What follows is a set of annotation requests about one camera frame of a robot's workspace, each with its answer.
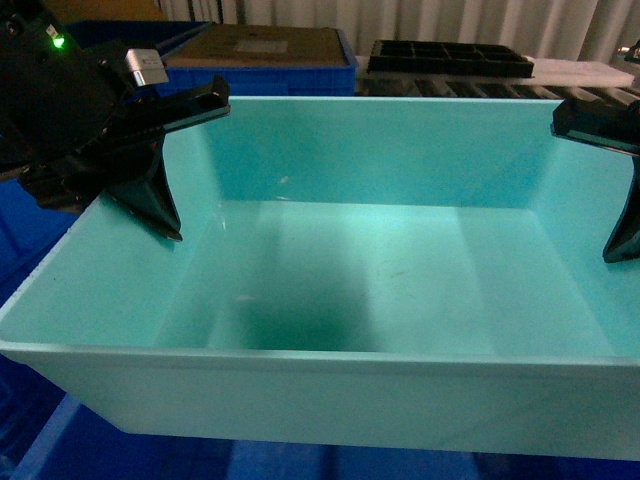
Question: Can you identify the black compartment tray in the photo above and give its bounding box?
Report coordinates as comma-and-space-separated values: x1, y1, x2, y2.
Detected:
367, 40, 534, 79

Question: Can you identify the white foam sheet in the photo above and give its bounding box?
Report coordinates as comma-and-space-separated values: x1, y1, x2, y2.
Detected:
522, 57, 635, 88

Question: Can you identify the cardboard sheet in crate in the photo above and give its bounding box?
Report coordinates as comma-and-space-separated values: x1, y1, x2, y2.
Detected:
167, 24, 348, 68

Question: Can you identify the blue crate stack left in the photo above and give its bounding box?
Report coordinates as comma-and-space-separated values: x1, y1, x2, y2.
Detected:
1, 180, 78, 304

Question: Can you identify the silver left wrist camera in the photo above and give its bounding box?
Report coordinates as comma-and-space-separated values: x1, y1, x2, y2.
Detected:
125, 48, 169, 87

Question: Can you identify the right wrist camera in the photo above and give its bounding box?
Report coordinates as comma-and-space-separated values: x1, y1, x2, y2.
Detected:
617, 41, 640, 65

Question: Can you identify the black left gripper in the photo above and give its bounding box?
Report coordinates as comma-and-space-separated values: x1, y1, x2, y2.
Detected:
1, 14, 231, 241

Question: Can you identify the upper blue stacked crate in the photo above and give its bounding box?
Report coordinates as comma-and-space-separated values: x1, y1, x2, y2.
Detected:
68, 20, 358, 96

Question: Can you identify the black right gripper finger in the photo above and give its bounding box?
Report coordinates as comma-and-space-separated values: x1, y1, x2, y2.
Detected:
551, 98, 639, 156
602, 156, 639, 264

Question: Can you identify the large blue plastic crate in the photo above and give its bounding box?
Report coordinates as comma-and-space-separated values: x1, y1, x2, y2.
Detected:
1, 358, 639, 479

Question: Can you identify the extendable roller conveyor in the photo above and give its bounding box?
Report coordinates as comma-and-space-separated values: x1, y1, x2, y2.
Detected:
355, 75, 639, 106

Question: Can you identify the turquoise plastic bin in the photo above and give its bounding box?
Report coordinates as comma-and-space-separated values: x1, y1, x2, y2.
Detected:
1, 97, 639, 460

